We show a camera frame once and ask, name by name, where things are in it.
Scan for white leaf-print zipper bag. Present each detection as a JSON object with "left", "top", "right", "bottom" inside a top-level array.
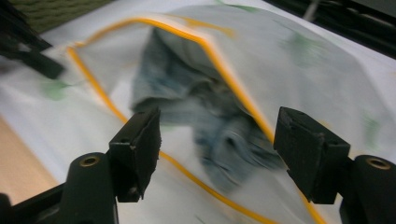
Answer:
[{"left": 0, "top": 0, "right": 396, "bottom": 224}]

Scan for light blue denim jeans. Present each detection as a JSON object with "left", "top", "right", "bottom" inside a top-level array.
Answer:
[{"left": 132, "top": 27, "right": 288, "bottom": 194}]

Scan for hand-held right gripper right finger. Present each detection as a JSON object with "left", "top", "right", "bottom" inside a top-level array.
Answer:
[{"left": 273, "top": 105, "right": 352, "bottom": 205}]

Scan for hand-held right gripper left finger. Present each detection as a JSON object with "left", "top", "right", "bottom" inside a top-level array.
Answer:
[{"left": 107, "top": 106, "right": 163, "bottom": 203}]

